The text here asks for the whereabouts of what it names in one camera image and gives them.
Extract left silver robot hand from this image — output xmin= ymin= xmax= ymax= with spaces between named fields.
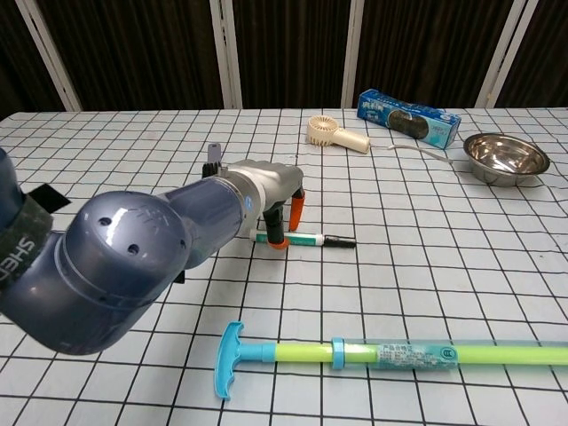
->
xmin=221 ymin=159 xmax=308 ymax=252

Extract white green marker body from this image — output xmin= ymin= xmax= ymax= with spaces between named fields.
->
xmin=249 ymin=228 xmax=327 ymax=249

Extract black marker cap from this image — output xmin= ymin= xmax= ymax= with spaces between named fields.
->
xmin=322 ymin=234 xmax=358 ymax=250

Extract grey brush black bristles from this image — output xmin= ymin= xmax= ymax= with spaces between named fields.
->
xmin=201 ymin=142 xmax=224 ymax=179

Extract cream handheld fan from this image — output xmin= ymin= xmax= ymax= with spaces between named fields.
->
xmin=304 ymin=114 xmax=372 ymax=155

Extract blue cardboard box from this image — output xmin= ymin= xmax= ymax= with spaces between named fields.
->
xmin=357 ymin=88 xmax=462 ymax=151

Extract white black checkered tablecloth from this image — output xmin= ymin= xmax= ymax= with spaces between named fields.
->
xmin=0 ymin=107 xmax=568 ymax=426

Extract blue green water pump toy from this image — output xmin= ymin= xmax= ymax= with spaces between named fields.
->
xmin=212 ymin=320 xmax=568 ymax=401

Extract stainless steel bowl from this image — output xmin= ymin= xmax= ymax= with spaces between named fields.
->
xmin=462 ymin=133 xmax=552 ymax=188

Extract white screen frame post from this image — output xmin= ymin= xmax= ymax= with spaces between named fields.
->
xmin=16 ymin=0 xmax=84 ymax=113
xmin=208 ymin=0 xmax=244 ymax=110
xmin=340 ymin=0 xmax=366 ymax=109
xmin=476 ymin=0 xmax=540 ymax=109

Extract white fan cord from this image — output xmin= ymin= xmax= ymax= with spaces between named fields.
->
xmin=387 ymin=144 xmax=456 ymax=167

